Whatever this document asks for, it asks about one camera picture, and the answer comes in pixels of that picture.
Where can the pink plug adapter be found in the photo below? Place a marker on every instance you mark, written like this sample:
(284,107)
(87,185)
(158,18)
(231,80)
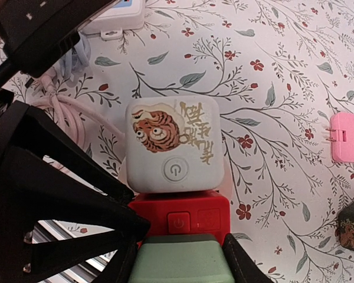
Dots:
(341,136)

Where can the pink round socket base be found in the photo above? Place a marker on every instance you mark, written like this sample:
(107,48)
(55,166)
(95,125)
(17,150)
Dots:
(227,165)

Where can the red cube socket adapter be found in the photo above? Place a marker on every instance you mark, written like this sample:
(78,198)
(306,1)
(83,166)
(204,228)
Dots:
(186,213)

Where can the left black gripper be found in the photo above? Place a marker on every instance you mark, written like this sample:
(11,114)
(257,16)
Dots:
(31,190)

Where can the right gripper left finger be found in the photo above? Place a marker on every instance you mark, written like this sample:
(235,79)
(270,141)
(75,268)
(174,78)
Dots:
(120,266)

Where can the white power strip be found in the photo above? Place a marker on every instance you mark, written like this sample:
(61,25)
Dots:
(123,16)

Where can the mint green cube adapter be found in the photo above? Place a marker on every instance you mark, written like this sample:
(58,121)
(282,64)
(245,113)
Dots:
(181,258)

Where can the white cartoon cube adapter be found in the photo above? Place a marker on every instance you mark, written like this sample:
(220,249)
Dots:
(189,119)

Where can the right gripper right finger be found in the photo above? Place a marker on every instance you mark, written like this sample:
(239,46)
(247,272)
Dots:
(242,267)

